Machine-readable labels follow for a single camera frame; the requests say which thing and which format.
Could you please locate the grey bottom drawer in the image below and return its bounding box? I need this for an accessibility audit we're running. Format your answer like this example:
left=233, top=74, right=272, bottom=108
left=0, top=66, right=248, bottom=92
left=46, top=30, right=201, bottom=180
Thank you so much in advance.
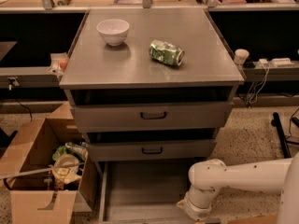
left=99, top=159, right=195, bottom=224

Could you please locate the grey drawer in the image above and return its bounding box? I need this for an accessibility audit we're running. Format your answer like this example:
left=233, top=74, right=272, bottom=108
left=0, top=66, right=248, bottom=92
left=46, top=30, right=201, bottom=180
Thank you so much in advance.
left=71, top=102, right=233, bottom=133
left=99, top=159, right=195, bottom=224
left=87, top=139, right=217, bottom=161

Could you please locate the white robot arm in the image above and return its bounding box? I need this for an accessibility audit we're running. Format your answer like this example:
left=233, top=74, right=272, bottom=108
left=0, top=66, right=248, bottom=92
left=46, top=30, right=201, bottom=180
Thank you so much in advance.
left=177, top=154, right=299, bottom=224

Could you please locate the grey middle drawer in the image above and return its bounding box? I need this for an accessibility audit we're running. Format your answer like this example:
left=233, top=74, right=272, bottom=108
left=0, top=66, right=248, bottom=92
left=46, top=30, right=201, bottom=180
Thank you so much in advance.
left=87, top=139, right=217, bottom=161

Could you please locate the grey top drawer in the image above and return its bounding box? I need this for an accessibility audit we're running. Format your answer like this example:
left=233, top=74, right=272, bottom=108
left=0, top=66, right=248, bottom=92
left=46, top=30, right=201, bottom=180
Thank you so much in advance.
left=71, top=102, right=233, bottom=133

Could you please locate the grey metal drawer cabinet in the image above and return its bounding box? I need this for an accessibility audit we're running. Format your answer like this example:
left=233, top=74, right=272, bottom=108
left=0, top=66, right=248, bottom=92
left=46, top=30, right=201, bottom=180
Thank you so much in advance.
left=58, top=7, right=246, bottom=173

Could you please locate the black stand leg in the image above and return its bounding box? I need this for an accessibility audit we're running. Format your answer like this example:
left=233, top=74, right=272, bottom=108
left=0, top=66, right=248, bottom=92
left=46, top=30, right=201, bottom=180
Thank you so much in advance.
left=271, top=112, right=292, bottom=159

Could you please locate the white plate in box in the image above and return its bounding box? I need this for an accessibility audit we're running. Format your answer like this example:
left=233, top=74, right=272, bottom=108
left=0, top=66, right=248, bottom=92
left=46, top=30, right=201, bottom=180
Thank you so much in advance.
left=54, top=154, right=79, bottom=173

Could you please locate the green plastic bag in box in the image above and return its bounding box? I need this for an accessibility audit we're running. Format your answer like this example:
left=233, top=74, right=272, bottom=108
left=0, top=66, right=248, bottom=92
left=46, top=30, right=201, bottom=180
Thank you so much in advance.
left=52, top=142, right=88, bottom=161

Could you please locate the white round-top bottle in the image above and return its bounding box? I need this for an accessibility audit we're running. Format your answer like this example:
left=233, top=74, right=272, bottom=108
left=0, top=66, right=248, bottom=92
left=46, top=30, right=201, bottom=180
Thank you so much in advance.
left=234, top=49, right=249, bottom=65

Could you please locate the crushed green soda can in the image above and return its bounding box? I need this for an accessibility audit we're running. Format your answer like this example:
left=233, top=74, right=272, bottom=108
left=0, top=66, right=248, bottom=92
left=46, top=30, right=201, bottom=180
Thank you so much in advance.
left=149, top=40, right=184, bottom=66

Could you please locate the white power strip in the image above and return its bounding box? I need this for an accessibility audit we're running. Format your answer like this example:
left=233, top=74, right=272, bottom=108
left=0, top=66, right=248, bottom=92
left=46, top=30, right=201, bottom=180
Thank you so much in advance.
left=271, top=58, right=293, bottom=67

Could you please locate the open cardboard box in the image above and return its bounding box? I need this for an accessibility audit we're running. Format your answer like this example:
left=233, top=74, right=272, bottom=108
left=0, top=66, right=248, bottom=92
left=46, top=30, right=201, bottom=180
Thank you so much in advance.
left=0, top=103, right=98, bottom=224

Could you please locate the white ceramic bowl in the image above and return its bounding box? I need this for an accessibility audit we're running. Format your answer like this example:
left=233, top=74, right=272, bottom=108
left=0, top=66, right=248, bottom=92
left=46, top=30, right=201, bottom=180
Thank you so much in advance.
left=96, top=19, right=130, bottom=46

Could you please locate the grey metal rod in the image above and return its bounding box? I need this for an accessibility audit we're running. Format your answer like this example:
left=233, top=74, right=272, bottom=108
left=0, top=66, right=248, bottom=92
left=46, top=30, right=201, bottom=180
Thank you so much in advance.
left=0, top=162, right=85, bottom=180

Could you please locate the clear bag with orange object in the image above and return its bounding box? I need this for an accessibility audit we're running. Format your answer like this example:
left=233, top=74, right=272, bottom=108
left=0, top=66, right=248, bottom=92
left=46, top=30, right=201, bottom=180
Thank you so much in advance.
left=47, top=52, right=69, bottom=77

